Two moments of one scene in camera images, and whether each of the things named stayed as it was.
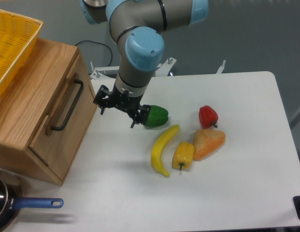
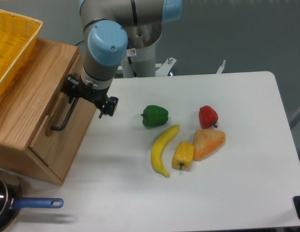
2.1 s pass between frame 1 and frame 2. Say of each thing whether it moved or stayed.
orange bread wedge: stayed
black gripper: moved
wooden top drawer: stayed
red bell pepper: stayed
